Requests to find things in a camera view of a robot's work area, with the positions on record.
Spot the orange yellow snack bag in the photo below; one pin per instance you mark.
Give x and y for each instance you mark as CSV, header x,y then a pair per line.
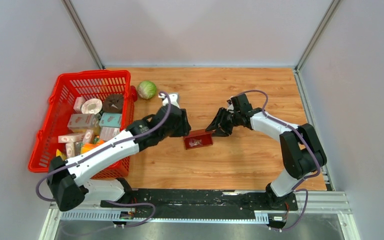
x,y
85,147

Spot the pink tape roll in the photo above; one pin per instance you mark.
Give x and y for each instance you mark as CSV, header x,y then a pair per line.
x,y
92,106

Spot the red pepper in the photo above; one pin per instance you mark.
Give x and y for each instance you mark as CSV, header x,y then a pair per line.
x,y
134,93

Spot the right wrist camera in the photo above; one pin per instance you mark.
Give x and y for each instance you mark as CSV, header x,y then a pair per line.
x,y
230,107

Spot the teal box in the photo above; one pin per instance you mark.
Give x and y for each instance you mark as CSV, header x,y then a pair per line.
x,y
111,120

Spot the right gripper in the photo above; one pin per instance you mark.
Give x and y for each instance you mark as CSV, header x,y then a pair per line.
x,y
219,120

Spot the red plastic basket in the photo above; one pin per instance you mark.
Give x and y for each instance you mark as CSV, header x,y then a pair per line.
x,y
69,86

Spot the aluminium frame rail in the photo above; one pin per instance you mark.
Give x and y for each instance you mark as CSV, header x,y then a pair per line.
x,y
148,205

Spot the pink box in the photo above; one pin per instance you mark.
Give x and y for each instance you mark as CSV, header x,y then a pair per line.
x,y
82,121

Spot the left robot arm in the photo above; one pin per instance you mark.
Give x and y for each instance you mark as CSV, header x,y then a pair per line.
x,y
70,181

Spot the green cabbage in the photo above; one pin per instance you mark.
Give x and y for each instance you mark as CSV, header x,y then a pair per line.
x,y
146,89

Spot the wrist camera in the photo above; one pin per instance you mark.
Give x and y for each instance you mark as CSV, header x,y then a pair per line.
x,y
170,98
230,107

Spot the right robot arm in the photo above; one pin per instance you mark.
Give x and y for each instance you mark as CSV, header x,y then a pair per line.
x,y
302,153

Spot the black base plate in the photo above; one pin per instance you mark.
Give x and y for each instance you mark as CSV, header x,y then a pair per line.
x,y
207,204

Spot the brown round cake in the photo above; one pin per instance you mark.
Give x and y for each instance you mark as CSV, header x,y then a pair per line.
x,y
113,103

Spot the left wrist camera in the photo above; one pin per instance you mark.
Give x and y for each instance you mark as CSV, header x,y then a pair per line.
x,y
170,98

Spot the red paper box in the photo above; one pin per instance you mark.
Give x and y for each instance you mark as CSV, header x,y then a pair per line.
x,y
198,139

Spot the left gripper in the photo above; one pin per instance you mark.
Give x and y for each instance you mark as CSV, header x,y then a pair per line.
x,y
184,128

